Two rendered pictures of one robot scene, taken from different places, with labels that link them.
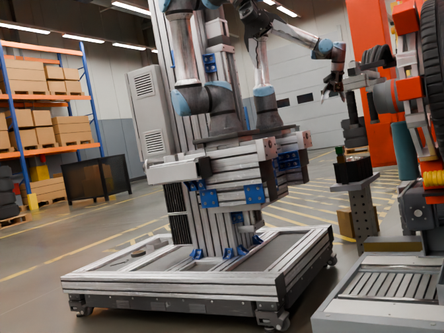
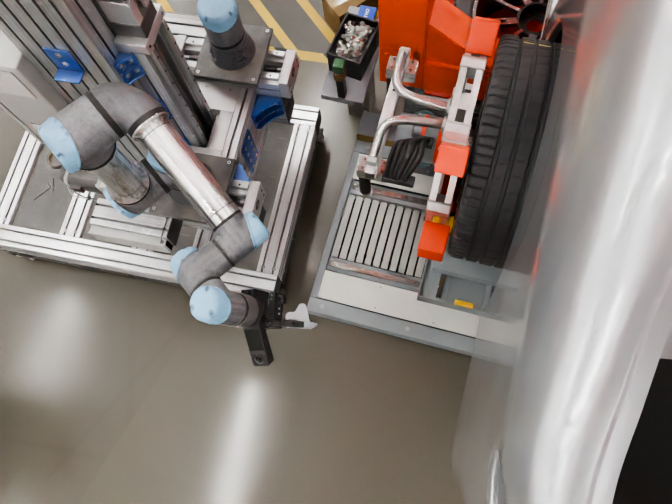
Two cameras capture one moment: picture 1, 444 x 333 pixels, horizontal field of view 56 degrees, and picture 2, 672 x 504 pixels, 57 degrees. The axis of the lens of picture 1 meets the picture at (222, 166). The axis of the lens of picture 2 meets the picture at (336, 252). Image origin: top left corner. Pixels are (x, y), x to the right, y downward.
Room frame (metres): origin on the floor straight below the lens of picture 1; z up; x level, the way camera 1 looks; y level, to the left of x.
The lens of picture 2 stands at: (0.89, -0.35, 2.54)
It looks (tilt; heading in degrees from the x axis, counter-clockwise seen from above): 71 degrees down; 355
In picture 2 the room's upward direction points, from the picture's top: 14 degrees counter-clockwise
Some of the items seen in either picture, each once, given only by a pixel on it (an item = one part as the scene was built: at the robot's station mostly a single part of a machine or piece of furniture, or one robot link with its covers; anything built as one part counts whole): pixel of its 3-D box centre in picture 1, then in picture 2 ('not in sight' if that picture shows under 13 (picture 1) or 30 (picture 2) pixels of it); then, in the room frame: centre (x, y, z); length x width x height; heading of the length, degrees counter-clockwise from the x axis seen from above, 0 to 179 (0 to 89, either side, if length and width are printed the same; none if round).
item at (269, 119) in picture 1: (268, 119); (229, 41); (2.26, -0.29, 0.87); 0.15 x 0.15 x 0.10
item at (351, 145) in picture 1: (370, 127); not in sight; (9.95, -3.68, 0.55); 1.40 x 0.80 x 1.09; 58
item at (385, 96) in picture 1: (402, 94); (431, 139); (1.70, -0.78, 0.85); 0.21 x 0.14 x 0.14; 56
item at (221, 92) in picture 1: (218, 96); (172, 162); (1.83, -0.04, 0.98); 0.13 x 0.12 x 0.14; 111
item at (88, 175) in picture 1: (96, 179); not in sight; (9.76, 2.96, 0.49); 1.27 x 0.88 x 0.97; 60
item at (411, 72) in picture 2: (376, 84); (402, 69); (1.92, -0.76, 0.93); 0.09 x 0.05 x 0.05; 56
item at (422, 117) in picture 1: (421, 90); (454, 144); (1.66, -0.84, 0.85); 0.54 x 0.07 x 0.54; 146
